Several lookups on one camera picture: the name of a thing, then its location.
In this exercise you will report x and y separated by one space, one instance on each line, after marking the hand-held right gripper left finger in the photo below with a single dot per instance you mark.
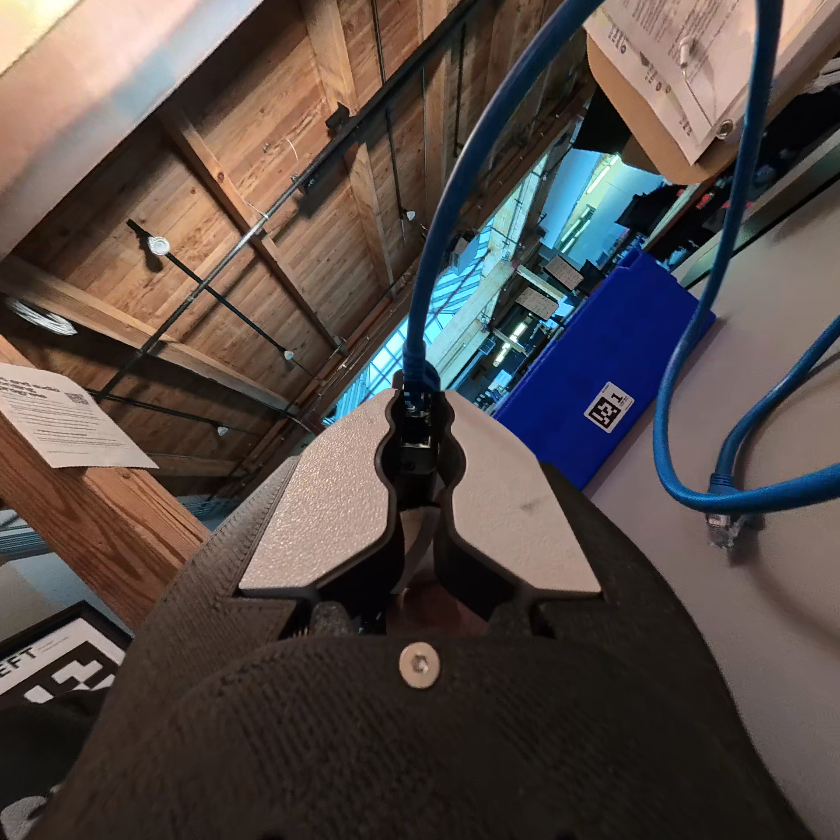
328 505

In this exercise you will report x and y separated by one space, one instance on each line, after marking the wooden post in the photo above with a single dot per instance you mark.
98 525

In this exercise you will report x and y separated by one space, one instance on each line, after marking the grey desk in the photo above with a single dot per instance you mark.
754 656

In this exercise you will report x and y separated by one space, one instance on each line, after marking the ceiling spotlight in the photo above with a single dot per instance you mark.
158 245

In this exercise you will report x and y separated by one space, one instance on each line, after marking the blue storage bin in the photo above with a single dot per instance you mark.
590 341

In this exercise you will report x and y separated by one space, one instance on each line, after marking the white round ceiling vent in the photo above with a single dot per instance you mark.
39 316

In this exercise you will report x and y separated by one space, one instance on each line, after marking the black printed garment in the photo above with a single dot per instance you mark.
46 754

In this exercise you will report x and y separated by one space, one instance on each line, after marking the black network splitter box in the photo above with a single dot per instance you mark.
415 446

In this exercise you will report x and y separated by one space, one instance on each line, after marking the printed instruction sheet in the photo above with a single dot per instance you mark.
656 52

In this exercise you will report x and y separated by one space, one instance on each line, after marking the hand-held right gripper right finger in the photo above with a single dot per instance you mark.
518 518

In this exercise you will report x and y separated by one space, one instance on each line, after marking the white paper notice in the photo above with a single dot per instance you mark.
65 420

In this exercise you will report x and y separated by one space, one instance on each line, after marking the black framed marker sign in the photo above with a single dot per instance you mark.
52 663

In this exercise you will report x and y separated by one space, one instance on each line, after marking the person's right hand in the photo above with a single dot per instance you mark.
439 610

